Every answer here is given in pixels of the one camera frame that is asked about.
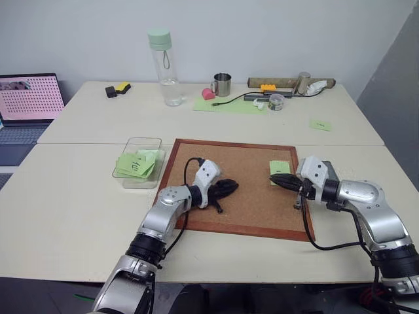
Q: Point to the green note with small mark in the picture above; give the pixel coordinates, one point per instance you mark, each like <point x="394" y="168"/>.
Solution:
<point x="320" y="124"/>

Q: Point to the wood-framed cork board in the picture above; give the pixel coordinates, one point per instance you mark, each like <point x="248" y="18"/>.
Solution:
<point x="248" y="196"/>

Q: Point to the clear bottle with green lid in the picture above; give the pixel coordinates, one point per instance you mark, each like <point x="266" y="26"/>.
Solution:
<point x="167" y="75"/>

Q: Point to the small black box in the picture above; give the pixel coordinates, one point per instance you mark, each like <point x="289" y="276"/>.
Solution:
<point x="111" y="92"/>

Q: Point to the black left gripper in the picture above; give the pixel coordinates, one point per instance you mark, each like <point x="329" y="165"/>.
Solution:
<point x="214" y="193"/>

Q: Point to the yellow toy brick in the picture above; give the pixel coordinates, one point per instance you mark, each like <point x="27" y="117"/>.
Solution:
<point x="268" y="87"/>

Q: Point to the yellow and black eraser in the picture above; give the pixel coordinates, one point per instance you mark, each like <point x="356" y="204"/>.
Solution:
<point x="123" y="87"/>

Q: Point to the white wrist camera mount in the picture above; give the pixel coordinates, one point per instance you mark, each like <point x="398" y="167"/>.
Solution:
<point x="316" y="170"/>
<point x="207" y="171"/>

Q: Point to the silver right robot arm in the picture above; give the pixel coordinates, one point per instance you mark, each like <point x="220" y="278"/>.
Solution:
<point x="373" y="209"/>

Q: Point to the stainless steel mug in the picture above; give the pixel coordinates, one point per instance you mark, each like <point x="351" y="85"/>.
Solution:
<point x="223" y="85"/>

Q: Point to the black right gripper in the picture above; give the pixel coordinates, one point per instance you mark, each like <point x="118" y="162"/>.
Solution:
<point x="302" y="191"/>

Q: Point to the small clear pushpin jar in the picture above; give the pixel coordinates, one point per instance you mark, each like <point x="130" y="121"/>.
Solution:
<point x="275" y="102"/>

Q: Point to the open laptop with pink screen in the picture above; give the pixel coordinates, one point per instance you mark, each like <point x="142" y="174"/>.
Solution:
<point x="29" y="101"/>

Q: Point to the grey usb hub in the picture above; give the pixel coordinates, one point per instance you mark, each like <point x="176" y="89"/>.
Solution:
<point x="262" y="97"/>

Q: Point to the green sticky note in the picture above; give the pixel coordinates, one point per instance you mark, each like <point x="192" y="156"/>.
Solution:
<point x="279" y="166"/>

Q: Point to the plain pale green note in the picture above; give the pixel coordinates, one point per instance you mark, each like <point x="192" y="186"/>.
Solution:
<point x="146" y="154"/>

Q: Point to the light green paper sheet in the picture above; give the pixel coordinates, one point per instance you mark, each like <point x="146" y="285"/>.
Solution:
<point x="226" y="108"/>

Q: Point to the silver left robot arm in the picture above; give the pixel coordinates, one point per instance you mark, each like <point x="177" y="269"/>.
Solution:
<point x="163" y="212"/>

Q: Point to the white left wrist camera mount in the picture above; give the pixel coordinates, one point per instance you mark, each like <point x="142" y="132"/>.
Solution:
<point x="207" y="171"/>

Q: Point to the small white plastic object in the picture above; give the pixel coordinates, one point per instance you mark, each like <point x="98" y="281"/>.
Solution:
<point x="259" y="105"/>

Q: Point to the metal cylinder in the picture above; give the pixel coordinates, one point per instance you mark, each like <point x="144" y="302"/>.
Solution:
<point x="302" y="84"/>

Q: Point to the green note with black writing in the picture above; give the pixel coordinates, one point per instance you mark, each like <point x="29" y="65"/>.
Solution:
<point x="132" y="165"/>

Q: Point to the clear plastic box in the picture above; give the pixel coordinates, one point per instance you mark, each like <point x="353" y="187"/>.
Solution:
<point x="144" y="183"/>

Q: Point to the crumpled white cloth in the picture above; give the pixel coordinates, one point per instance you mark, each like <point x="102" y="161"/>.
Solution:
<point x="317" y="87"/>

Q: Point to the pink round object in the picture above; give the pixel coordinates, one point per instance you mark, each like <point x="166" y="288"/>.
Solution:
<point x="207" y="94"/>

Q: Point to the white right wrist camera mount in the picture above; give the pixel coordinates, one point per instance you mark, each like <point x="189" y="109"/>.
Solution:
<point x="316" y="170"/>

